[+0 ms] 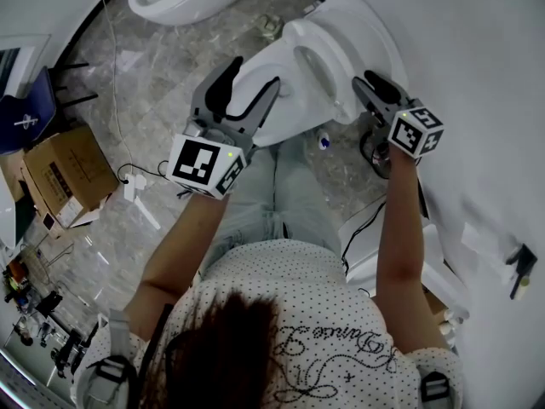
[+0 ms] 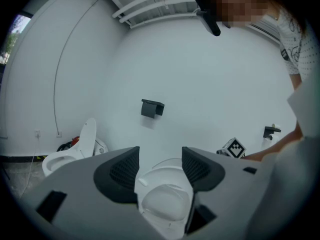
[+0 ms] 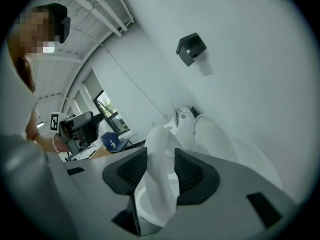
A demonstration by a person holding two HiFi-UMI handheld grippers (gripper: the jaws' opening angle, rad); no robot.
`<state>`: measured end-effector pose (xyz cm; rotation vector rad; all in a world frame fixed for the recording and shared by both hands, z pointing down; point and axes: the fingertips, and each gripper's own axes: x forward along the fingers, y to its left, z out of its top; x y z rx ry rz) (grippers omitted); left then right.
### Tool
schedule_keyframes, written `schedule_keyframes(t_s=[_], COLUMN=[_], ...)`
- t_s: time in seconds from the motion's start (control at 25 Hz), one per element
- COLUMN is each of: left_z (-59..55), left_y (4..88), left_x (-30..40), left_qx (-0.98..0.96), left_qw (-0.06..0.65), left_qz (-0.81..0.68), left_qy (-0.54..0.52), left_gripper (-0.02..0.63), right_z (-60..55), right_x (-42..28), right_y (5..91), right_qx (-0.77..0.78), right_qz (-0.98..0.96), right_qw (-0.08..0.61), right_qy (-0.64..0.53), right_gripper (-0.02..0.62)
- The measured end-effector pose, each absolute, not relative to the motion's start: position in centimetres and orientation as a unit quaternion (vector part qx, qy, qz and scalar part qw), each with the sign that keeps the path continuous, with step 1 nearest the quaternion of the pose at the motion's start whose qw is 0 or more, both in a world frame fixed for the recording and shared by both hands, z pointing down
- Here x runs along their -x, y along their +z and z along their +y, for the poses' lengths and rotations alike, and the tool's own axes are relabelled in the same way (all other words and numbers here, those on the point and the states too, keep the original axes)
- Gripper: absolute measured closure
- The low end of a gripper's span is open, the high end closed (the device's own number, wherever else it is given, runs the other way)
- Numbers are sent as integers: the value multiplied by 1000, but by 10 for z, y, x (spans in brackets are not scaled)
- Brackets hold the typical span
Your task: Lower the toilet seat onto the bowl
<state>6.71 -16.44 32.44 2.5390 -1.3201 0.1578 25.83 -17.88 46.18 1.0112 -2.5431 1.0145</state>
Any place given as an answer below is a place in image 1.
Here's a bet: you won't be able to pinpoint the cardboard box with dark label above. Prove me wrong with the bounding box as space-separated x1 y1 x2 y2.
23 125 120 229

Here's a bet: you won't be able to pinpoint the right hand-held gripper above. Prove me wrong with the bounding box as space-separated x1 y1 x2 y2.
352 70 445 159

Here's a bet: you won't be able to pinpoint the black power cable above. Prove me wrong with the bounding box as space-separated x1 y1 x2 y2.
117 159 172 185

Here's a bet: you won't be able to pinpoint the person's right forearm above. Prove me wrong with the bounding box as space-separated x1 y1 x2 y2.
375 145 427 298

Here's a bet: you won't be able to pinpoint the glass window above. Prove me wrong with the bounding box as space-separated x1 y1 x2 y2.
0 35 51 101

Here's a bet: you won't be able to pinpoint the light blue jeans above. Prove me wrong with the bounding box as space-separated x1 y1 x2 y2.
199 136 344 273

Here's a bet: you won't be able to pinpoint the black strap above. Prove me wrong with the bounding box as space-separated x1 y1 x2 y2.
139 302 175 383

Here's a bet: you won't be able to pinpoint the white power strip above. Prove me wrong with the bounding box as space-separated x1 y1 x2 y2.
123 174 148 204

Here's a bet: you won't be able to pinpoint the white polka dot shirt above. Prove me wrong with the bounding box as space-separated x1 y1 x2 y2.
70 240 465 409

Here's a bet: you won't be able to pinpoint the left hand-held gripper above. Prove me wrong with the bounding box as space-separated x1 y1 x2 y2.
165 56 282 200

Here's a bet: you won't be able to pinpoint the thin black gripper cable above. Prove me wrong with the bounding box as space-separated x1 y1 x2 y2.
340 201 387 273

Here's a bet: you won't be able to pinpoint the metal wire rack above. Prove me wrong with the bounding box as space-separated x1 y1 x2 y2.
20 240 76 273

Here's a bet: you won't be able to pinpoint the person's left forearm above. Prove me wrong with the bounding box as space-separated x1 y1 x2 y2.
135 190 231 305

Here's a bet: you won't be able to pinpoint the black flat panel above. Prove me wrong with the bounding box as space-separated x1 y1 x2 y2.
14 189 37 247

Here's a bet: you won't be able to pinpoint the boxy white toilet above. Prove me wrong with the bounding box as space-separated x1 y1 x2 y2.
338 193 473 321

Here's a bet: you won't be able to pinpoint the white toilet lid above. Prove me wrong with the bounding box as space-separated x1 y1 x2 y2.
306 0 409 123

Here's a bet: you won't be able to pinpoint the round black rimmed waste bin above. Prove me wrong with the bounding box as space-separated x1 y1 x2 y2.
359 129 393 181

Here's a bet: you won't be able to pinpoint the blue chair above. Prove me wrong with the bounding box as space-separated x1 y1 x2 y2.
0 61 99 155

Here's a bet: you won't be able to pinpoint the black wheeled stand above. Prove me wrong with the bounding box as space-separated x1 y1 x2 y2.
49 321 101 379

